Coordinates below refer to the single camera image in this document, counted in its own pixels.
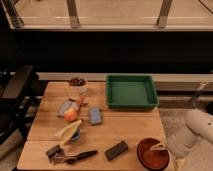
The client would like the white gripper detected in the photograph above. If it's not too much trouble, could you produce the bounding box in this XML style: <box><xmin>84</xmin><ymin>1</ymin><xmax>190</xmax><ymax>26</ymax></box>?
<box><xmin>151</xmin><ymin>128</ymin><xmax>199</xmax><ymax>171</ymax></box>

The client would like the red bowl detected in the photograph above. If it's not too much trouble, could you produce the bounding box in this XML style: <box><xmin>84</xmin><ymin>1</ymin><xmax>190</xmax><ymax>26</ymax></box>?
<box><xmin>137</xmin><ymin>138</ymin><xmax>170</xmax><ymax>170</ymax></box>

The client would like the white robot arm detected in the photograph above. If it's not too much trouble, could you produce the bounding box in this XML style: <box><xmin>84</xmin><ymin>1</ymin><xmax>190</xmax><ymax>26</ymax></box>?
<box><xmin>151</xmin><ymin>109</ymin><xmax>213</xmax><ymax>171</ymax></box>

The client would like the green plastic tray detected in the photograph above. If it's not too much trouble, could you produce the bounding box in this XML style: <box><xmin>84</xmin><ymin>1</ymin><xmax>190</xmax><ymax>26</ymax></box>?
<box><xmin>106</xmin><ymin>75</ymin><xmax>159</xmax><ymax>109</ymax></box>

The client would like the dark brown rectangular block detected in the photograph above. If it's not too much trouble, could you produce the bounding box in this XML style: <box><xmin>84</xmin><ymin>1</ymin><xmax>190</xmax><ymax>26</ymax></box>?
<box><xmin>105</xmin><ymin>141</ymin><xmax>129</xmax><ymax>161</ymax></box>

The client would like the blue sponge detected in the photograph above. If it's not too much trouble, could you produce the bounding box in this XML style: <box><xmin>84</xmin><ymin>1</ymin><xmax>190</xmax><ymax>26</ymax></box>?
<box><xmin>89</xmin><ymin>107</ymin><xmax>102</xmax><ymax>125</ymax></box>

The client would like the small blue bowl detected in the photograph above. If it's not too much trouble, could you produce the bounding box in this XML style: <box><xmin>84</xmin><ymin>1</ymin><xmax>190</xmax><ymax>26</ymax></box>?
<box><xmin>70</xmin><ymin>129</ymin><xmax>80</xmax><ymax>142</ymax></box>

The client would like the orange carrot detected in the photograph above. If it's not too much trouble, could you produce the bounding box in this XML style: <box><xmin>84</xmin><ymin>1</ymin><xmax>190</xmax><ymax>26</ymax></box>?
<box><xmin>77</xmin><ymin>96</ymin><xmax>84</xmax><ymax>110</ymax></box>

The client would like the orange apple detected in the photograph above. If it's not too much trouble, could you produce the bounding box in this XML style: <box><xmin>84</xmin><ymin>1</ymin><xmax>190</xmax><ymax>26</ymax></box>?
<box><xmin>63</xmin><ymin>108</ymin><xmax>78</xmax><ymax>122</ymax></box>

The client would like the yellow corn cob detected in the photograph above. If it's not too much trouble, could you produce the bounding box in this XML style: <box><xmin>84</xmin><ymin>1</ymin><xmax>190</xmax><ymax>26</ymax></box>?
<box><xmin>55</xmin><ymin>120</ymin><xmax>82</xmax><ymax>145</ymax></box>

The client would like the white cup of grapes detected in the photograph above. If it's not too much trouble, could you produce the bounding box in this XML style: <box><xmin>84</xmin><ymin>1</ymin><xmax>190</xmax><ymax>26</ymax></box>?
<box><xmin>69</xmin><ymin>77</ymin><xmax>87</xmax><ymax>94</ymax></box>

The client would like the dark brush block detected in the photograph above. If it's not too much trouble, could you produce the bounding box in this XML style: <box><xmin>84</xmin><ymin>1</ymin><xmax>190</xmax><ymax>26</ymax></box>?
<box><xmin>45</xmin><ymin>145</ymin><xmax>63</xmax><ymax>160</ymax></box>

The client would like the black chair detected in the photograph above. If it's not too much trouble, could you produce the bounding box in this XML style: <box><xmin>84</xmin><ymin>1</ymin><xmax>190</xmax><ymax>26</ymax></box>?
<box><xmin>0</xmin><ymin>65</ymin><xmax>39</xmax><ymax>145</ymax></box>

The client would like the black handled utensil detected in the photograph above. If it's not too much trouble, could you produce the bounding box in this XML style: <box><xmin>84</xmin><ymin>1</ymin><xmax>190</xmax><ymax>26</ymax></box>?
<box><xmin>65</xmin><ymin>150</ymin><xmax>98</xmax><ymax>164</ymax></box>

